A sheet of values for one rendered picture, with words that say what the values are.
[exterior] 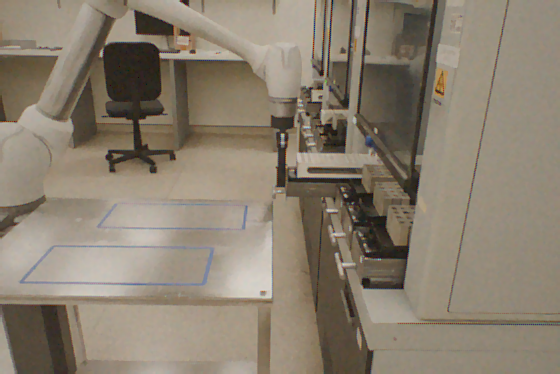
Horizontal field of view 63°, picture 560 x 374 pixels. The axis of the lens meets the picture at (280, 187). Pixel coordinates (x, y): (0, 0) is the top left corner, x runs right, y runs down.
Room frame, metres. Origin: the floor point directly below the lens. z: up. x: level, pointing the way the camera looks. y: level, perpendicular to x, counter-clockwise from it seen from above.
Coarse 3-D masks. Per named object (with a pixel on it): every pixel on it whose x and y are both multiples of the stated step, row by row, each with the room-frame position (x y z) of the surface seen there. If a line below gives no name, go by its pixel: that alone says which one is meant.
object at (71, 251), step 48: (0, 240) 0.87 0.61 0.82; (48, 240) 0.88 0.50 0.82; (96, 240) 0.88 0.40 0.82; (144, 240) 0.89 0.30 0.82; (192, 240) 0.89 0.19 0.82; (240, 240) 0.90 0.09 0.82; (0, 288) 0.69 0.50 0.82; (48, 288) 0.70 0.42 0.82; (96, 288) 0.70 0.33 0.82; (144, 288) 0.71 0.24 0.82; (192, 288) 0.71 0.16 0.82; (240, 288) 0.71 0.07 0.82
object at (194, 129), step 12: (108, 132) 4.80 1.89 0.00; (120, 132) 4.81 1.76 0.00; (132, 132) 4.81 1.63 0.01; (144, 132) 4.82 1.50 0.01; (156, 132) 4.83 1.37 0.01; (168, 132) 4.83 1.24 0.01; (192, 132) 4.84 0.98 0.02; (204, 132) 4.85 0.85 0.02; (216, 132) 4.85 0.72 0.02; (228, 132) 4.86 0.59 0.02; (240, 132) 4.86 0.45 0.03; (252, 132) 4.87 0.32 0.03; (264, 132) 4.87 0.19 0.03
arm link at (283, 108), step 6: (270, 102) 1.35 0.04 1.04; (276, 102) 1.34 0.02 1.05; (282, 102) 1.33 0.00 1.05; (288, 102) 1.34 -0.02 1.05; (294, 102) 1.35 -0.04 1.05; (270, 108) 1.35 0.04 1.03; (276, 108) 1.34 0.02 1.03; (282, 108) 1.33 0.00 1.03; (288, 108) 1.34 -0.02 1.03; (294, 108) 1.35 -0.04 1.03; (276, 114) 1.34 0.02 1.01; (282, 114) 1.33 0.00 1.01; (288, 114) 1.34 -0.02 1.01; (294, 114) 1.35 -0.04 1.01
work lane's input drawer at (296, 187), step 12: (288, 168) 1.41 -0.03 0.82; (288, 180) 1.33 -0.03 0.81; (300, 180) 1.32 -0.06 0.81; (312, 180) 1.32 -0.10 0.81; (324, 180) 1.32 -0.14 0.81; (336, 180) 1.33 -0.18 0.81; (348, 180) 1.33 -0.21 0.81; (276, 192) 1.37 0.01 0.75; (288, 192) 1.31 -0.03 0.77; (300, 192) 1.31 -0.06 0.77; (312, 192) 1.31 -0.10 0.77; (324, 192) 1.31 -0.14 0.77
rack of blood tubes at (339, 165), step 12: (300, 156) 1.39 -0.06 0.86; (312, 156) 1.40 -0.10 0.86; (324, 156) 1.41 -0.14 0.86; (336, 156) 1.41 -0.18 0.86; (348, 156) 1.41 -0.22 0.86; (360, 156) 1.41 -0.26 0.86; (372, 156) 1.41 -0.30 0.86; (300, 168) 1.33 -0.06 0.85; (312, 168) 1.43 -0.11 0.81; (324, 168) 1.43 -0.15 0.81; (336, 168) 1.43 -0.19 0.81; (348, 168) 1.43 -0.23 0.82; (360, 168) 1.40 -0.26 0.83
